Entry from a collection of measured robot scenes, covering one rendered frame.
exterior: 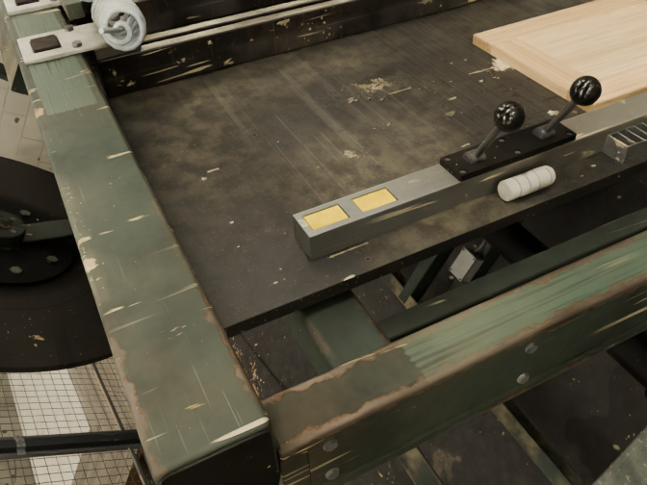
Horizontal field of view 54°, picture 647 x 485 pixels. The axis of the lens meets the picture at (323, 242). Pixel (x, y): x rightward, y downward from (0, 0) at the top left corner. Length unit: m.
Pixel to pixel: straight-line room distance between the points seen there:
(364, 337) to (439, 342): 0.14
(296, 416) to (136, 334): 0.16
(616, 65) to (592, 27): 0.16
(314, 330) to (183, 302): 0.20
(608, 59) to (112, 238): 0.91
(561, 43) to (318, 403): 0.91
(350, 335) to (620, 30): 0.87
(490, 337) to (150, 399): 0.33
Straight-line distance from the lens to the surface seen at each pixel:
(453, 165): 0.87
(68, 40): 1.19
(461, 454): 2.79
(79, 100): 1.00
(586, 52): 1.29
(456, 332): 0.65
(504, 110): 0.79
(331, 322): 0.76
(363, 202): 0.81
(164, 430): 0.54
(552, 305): 0.70
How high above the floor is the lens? 2.16
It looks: 39 degrees down
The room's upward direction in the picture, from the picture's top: 81 degrees counter-clockwise
